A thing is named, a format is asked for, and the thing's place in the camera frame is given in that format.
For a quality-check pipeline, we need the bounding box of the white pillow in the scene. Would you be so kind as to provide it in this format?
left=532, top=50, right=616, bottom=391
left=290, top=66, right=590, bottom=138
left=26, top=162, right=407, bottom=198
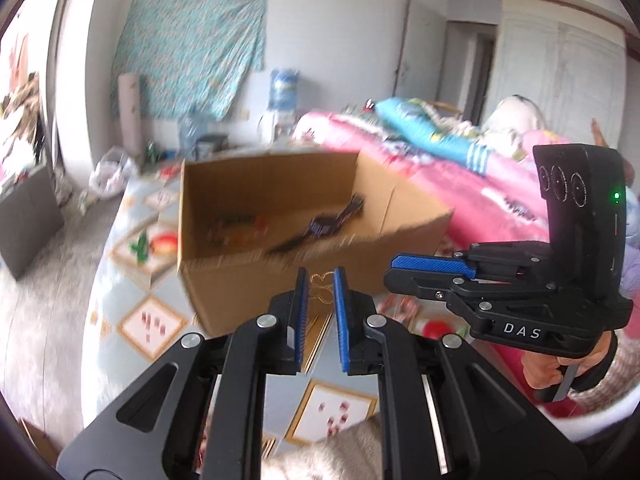
left=482, top=94, right=543, bottom=161

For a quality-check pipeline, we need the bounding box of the multicolour bead bracelet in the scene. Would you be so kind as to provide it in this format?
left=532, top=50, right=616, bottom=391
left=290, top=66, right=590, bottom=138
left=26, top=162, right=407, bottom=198
left=207, top=212, right=271, bottom=246

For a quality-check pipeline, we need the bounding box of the blue printed quilt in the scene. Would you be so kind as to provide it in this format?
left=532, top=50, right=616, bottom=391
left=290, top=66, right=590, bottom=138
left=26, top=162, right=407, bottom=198
left=375, top=96, right=496, bottom=176

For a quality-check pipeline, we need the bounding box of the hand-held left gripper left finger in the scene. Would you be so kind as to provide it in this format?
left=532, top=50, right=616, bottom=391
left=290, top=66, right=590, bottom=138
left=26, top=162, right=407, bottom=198
left=57, top=266, right=308, bottom=480

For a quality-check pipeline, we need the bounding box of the pile of clothes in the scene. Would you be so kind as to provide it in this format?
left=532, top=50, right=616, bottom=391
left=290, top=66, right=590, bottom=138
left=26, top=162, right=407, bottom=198
left=0, top=72, right=51, bottom=186

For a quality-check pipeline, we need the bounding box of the purple smartwatch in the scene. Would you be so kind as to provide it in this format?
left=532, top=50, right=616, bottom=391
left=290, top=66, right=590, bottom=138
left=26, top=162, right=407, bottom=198
left=267, top=194, right=366, bottom=256

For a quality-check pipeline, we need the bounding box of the white plastic bag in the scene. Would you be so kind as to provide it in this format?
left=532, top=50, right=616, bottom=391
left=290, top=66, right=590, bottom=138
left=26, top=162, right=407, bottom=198
left=89, top=147, right=136, bottom=196

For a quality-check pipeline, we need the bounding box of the brown cardboard box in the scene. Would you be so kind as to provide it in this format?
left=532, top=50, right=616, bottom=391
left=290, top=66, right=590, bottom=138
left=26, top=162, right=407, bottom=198
left=177, top=149, right=455, bottom=338

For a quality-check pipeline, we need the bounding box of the white wardrobe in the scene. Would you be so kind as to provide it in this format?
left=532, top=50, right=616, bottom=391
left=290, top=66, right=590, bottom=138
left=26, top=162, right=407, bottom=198
left=482, top=0, right=628, bottom=161

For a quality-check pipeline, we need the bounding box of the clear water jug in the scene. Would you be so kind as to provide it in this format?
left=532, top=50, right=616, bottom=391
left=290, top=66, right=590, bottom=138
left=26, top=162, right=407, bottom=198
left=179, top=112, right=211, bottom=148

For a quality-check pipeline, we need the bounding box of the teal floral cloth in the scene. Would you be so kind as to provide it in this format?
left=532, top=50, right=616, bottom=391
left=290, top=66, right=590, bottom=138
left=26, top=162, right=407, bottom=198
left=111, top=0, right=268, bottom=121

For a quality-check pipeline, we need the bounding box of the white door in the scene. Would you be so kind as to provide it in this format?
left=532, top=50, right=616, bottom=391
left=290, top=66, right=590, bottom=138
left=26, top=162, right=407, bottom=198
left=395, top=0, right=446, bottom=106

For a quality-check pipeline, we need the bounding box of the person's right hand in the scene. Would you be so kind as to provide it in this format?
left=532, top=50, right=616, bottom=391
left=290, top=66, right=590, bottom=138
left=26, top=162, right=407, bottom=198
left=520, top=332, right=621, bottom=403

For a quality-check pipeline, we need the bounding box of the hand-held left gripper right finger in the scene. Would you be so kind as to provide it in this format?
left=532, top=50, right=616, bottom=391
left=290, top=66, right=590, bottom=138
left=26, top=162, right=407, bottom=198
left=332, top=266, right=586, bottom=480

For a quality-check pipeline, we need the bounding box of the grey cabinet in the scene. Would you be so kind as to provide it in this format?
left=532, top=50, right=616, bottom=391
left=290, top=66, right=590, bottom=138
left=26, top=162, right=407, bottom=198
left=0, top=162, right=66, bottom=281

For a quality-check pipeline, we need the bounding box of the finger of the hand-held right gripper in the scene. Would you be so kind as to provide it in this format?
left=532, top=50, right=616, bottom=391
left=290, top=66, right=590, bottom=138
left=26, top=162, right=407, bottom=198
left=391, top=252, right=506, bottom=281
left=383, top=267, right=496, bottom=311

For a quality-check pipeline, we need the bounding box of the gold wire ornament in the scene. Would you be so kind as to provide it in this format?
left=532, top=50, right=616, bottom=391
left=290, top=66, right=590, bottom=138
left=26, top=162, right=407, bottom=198
left=307, top=271, right=335, bottom=306

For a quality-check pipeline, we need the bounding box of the person's right forearm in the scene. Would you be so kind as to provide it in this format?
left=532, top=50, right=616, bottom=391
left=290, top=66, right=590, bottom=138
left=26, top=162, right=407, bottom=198
left=545, top=330, right=640, bottom=426

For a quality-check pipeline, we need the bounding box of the pale paper roll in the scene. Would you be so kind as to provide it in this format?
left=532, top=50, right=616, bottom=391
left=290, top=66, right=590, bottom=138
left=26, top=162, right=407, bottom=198
left=117, top=72, right=146, bottom=158

